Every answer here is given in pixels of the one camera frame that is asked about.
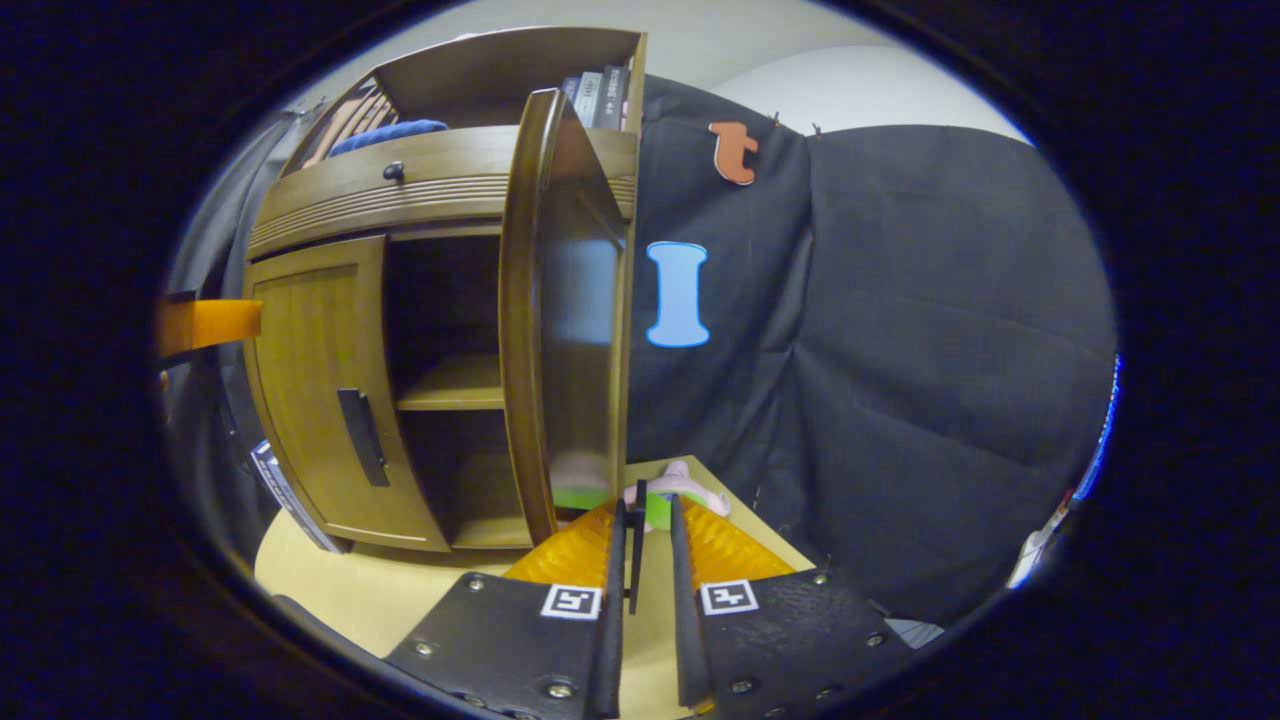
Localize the black spine book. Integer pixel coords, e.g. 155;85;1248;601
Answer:
598;65;630;132

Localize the wooden inner shelf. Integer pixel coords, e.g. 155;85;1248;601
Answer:
395;355;506;413

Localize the black backdrop cloth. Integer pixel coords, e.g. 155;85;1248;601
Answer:
165;75;1119;626

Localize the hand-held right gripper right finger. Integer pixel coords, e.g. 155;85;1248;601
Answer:
667;494;912;720

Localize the blue towel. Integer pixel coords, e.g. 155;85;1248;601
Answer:
328;119;451;158

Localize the wooden drawer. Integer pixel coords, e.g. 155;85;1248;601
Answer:
247;125;639;261

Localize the white plastic object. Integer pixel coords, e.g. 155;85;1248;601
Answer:
1005;490;1077;589

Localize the black door handle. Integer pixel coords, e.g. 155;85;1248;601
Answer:
628;478;648;616
337;388;391;489

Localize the pink toy figure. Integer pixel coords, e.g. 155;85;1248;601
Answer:
622;458;731;536

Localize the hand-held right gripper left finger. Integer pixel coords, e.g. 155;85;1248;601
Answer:
384;498;629;720

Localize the wooden double-door shoe cabinet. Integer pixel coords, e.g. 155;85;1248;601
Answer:
243;27;649;556

